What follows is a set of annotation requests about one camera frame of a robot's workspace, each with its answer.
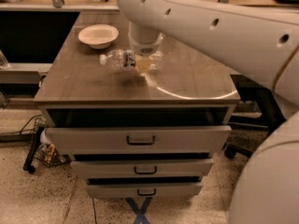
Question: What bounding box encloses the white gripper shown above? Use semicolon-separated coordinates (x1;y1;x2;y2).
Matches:
128;21;163;73

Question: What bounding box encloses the clear plastic water bottle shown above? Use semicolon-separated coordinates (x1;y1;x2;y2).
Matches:
99;49;164;73

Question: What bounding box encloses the wire basket with items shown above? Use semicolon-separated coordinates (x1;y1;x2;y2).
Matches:
34;117;71;167

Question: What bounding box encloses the grey drawer cabinet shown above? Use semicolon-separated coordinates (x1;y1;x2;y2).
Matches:
33;10;241;200

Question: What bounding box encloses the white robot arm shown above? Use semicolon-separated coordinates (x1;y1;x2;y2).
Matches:
118;0;299;224

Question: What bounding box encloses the blue tape cross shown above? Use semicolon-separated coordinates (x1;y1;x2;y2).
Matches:
125;197;151;224

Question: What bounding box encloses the bottom grey drawer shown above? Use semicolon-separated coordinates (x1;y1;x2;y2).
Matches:
86;182;203;199

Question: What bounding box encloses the black office chair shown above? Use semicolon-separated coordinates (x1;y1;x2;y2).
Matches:
223;75;288;160

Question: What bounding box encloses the grey drawer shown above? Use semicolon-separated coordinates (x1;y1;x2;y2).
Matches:
86;182;203;199
46;126;231;155
71;159;214;179

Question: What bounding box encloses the black cable on floor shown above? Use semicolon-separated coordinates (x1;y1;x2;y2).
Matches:
0;114;43;136

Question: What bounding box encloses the white ceramic bowl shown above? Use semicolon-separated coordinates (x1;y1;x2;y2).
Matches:
78;24;119;49

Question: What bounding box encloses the middle grey drawer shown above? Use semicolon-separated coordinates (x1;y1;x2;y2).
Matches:
71;159;214;179

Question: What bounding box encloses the top grey drawer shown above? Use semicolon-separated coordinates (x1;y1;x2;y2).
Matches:
46;126;231;155

